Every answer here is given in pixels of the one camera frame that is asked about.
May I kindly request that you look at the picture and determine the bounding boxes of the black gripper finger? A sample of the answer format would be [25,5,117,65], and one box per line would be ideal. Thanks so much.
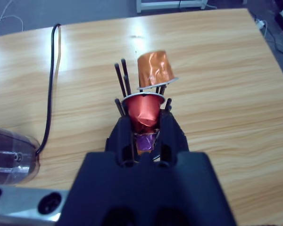
[105,116,136,168]
[159,112,191,168]

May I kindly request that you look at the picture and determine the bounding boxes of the red coffee capsule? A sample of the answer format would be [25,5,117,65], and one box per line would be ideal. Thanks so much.
[121,91,166,132]

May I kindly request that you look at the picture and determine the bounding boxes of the orange coffee capsule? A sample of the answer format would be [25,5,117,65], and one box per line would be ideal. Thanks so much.
[136,49,180,91]
[138,149,154,157]

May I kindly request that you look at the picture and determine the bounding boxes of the purple coffee capsule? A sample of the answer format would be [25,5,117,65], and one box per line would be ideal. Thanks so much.
[134,133,156,151]

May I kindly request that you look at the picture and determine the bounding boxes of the black capsule holder with rods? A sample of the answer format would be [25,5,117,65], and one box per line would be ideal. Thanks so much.
[114,58,173,163]

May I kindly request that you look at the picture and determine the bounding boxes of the clear water tank dark lid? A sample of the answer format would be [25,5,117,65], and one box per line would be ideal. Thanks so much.
[0,126,41,186]

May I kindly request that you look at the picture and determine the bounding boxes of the white power adapter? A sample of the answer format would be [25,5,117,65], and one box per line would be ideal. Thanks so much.
[254,18,268,30]

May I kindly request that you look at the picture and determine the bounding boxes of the black power cable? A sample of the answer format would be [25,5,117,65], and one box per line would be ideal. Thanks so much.
[35,23,62,156]

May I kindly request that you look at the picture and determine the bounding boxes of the white furniture frame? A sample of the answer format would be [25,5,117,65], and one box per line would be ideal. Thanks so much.
[136,0,208,14]

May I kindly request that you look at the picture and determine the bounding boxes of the white floor cable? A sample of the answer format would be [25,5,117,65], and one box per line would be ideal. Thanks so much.
[0,0,24,38]

